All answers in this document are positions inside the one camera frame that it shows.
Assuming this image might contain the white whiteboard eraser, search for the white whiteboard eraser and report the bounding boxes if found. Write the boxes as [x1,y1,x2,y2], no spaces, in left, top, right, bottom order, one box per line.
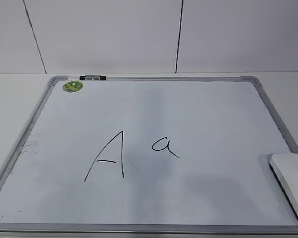
[270,153,298,217]

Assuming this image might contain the white board with grey frame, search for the white board with grey frame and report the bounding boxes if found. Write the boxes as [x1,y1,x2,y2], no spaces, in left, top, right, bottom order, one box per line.
[0,76,298,238]

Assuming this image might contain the round green sticker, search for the round green sticker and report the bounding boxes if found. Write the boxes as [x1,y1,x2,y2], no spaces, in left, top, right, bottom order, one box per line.
[63,81,83,93]

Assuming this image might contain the black marker clip holder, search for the black marker clip holder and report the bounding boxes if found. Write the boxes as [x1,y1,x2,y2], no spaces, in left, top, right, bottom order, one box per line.
[79,75,106,81]

